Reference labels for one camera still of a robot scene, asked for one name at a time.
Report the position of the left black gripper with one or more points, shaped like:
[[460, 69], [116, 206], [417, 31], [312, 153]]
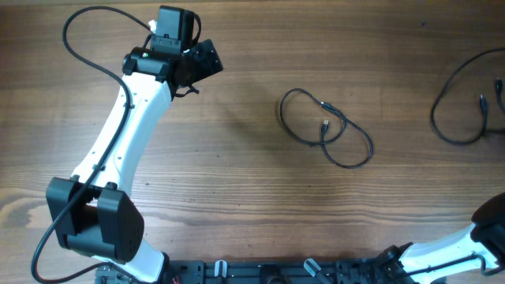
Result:
[[207, 60]]

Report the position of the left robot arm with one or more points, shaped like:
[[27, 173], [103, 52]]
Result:
[[92, 212]]

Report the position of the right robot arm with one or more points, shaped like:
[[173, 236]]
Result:
[[478, 246]]

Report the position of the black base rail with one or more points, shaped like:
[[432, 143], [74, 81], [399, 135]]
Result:
[[221, 272]]

